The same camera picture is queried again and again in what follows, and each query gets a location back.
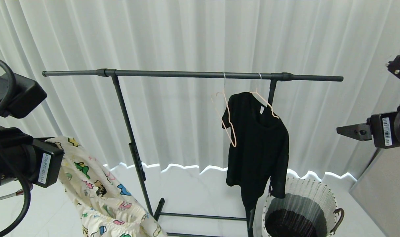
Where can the black garment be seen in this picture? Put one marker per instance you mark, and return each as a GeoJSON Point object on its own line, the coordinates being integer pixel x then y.
{"type": "Point", "coordinates": [256, 148]}

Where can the white laundry basket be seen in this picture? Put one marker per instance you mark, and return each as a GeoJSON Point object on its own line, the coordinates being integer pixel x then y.
{"type": "Point", "coordinates": [305, 191]}

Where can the cream printed garment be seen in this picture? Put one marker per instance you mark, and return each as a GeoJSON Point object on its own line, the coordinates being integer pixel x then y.
{"type": "Point", "coordinates": [98, 197]}

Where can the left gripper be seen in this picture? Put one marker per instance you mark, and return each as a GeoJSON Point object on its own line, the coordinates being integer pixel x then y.
{"type": "Point", "coordinates": [15, 158]}

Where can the pink clothes hanger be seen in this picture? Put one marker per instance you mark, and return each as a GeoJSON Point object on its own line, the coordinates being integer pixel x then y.
{"type": "Point", "coordinates": [231, 123]}
{"type": "Point", "coordinates": [268, 106]}

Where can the black clothes rack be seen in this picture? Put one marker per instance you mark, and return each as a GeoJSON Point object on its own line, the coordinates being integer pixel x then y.
{"type": "Point", "coordinates": [187, 74]}

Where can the white curtain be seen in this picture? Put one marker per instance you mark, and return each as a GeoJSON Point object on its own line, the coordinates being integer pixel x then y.
{"type": "Point", "coordinates": [154, 33]}

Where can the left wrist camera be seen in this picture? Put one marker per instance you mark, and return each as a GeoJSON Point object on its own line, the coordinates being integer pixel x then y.
{"type": "Point", "coordinates": [19, 95]}

